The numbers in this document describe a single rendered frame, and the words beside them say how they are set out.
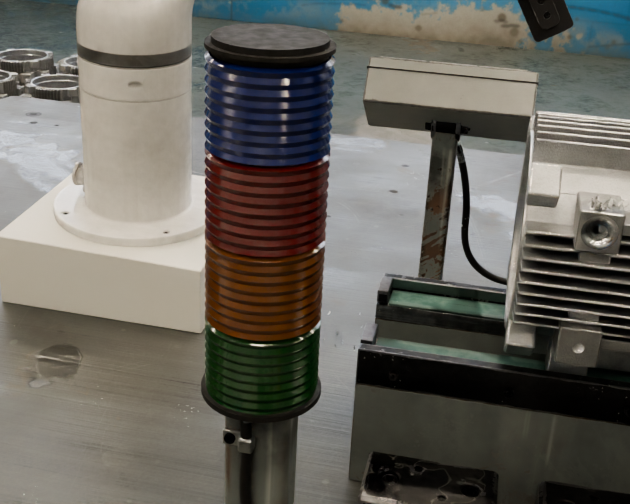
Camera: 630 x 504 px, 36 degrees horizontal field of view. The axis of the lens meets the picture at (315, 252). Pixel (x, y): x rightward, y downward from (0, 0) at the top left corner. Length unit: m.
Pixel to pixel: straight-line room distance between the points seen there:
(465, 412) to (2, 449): 0.40
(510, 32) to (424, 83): 5.30
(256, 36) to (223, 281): 0.12
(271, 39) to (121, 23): 0.57
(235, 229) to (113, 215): 0.63
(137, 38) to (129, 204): 0.18
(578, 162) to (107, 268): 0.53
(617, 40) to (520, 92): 5.32
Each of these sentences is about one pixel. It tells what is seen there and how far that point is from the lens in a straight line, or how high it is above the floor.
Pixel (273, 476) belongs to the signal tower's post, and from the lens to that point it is 0.54.
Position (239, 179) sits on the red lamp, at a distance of 0.44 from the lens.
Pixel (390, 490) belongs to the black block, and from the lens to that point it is 0.73.
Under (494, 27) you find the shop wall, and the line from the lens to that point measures 6.28.
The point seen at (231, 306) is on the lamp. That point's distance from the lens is 0.47.
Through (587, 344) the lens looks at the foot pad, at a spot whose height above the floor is 0.97.
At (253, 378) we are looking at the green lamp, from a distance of 0.48.
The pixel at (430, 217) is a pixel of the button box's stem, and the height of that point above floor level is 0.92.
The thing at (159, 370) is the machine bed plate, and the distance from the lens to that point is 0.97.
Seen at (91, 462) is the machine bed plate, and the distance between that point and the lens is 0.86.
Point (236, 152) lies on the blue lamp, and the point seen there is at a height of 1.17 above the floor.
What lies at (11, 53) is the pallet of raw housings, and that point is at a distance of 3.33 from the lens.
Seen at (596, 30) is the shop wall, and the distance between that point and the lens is 6.28.
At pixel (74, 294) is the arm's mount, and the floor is 0.82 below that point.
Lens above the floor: 1.31
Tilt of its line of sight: 25 degrees down
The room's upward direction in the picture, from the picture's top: 3 degrees clockwise
